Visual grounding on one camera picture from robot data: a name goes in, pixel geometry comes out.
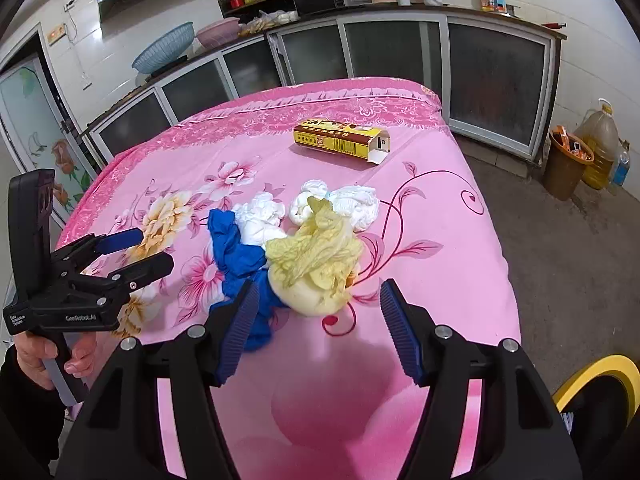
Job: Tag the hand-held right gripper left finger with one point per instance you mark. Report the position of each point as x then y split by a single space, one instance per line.
240 330

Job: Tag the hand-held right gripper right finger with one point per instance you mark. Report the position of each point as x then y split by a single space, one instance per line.
402 330

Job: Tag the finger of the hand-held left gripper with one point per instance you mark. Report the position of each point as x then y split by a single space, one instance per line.
145 267
120 240

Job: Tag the blue cloth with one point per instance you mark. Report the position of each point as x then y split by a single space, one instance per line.
235 260

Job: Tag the napa cabbage leaf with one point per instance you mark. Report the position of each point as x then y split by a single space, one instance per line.
310 260

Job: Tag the white tissue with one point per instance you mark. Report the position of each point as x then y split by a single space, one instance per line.
302 205
255 217
355 205

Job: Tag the yellow rimmed black bin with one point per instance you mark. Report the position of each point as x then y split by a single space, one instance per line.
600 367

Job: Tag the long yellow brown box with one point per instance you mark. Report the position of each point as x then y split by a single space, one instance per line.
330 137

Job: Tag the person's left forearm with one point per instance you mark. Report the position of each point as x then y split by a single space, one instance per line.
25 420

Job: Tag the person's left hand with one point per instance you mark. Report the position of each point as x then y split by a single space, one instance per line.
35 355

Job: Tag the pink floral blanket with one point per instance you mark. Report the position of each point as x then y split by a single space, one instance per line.
325 410

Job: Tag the floral glass door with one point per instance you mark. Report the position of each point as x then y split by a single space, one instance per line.
40 120

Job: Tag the blue plastic basket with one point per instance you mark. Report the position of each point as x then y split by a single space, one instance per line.
162 52

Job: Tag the brown waste bucket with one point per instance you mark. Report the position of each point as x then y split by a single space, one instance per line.
565 175

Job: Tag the pink plastic basin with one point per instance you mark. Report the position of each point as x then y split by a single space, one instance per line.
217 35

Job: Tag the plastic bag of food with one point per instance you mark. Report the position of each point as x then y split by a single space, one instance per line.
267 22

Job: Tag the large cooking oil jug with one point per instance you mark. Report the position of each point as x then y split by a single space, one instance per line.
600 145

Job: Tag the kitchen counter cabinet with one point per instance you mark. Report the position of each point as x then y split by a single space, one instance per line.
495 75

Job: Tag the clear water bottle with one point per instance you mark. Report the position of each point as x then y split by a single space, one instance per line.
621 167

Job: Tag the orange wall panel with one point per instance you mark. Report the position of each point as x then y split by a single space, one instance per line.
57 34

